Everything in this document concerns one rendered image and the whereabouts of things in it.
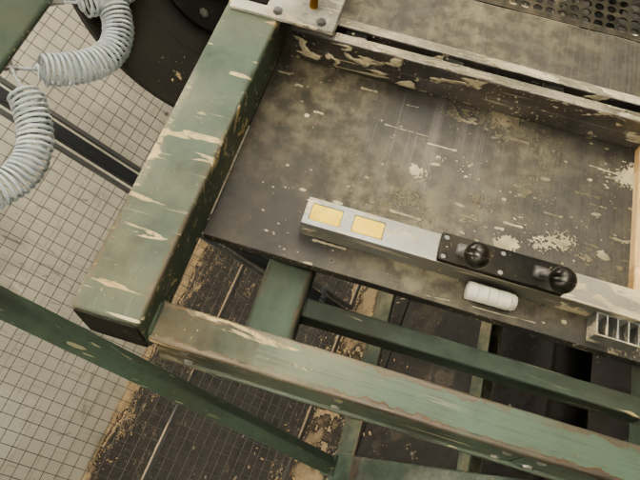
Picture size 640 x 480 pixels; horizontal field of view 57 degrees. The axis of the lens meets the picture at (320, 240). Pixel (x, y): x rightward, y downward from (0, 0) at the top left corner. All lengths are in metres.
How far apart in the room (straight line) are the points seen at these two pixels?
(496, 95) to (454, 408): 0.58
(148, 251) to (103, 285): 0.07
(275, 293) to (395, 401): 0.27
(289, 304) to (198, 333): 0.17
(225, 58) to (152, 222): 0.33
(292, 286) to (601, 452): 0.50
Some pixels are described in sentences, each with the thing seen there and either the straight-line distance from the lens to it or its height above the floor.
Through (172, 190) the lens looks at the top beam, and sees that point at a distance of 0.90.
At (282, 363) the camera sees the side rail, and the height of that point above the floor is 1.62.
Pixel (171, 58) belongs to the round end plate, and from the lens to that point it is 1.50.
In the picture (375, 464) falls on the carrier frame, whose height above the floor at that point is 0.79.
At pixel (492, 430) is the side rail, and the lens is 0.87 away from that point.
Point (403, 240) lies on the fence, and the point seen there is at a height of 1.52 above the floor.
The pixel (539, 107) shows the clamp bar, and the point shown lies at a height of 1.38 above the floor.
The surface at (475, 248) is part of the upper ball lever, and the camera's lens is 0.83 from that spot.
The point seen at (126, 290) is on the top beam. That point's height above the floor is 1.83.
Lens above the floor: 2.08
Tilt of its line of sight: 31 degrees down
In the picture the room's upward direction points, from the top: 55 degrees counter-clockwise
